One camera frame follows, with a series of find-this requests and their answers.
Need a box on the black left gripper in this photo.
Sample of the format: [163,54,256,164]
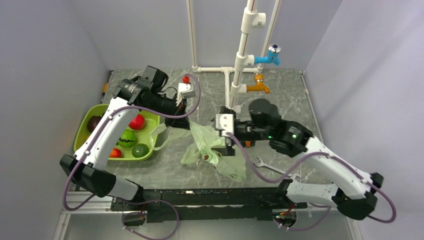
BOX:
[144,91,192,131]

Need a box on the light green plastic bag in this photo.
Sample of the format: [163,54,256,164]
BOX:
[149,121,247,183]

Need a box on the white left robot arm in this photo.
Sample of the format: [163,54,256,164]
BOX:
[59,66,201,210]

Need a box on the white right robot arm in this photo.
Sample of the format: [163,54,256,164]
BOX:
[214,98,384,220]

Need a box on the dark green fake avocado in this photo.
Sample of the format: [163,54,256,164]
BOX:
[131,143,150,158]

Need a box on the green fake watermelon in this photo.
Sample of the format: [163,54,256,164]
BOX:
[117,129,138,148]

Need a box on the red fake tomato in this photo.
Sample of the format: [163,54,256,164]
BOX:
[109,148,123,158]

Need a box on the dark red fake apple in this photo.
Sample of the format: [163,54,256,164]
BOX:
[86,115,102,133]

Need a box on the green plastic basin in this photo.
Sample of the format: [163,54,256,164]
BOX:
[73,104,160,161]

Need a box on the orange plastic faucet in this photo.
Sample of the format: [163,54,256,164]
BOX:
[246,73,271,94]

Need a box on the silver metal wrench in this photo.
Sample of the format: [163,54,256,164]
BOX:
[252,157,302,182]

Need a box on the blue plastic faucet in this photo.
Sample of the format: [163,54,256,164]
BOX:
[254,44,281,66]

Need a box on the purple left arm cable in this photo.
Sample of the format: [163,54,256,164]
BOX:
[62,73,202,212]

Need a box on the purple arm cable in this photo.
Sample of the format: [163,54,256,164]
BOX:
[62,73,202,212]
[226,131,397,224]

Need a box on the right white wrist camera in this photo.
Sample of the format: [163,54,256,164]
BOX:
[214,113,235,135]

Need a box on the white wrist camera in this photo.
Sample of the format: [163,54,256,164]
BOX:
[214,113,235,135]
[176,76,196,106]

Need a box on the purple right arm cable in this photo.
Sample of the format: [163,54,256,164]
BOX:
[226,131,397,224]

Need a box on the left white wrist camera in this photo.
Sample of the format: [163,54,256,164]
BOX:
[176,76,196,106]

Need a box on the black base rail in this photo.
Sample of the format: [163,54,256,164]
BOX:
[110,186,308,223]

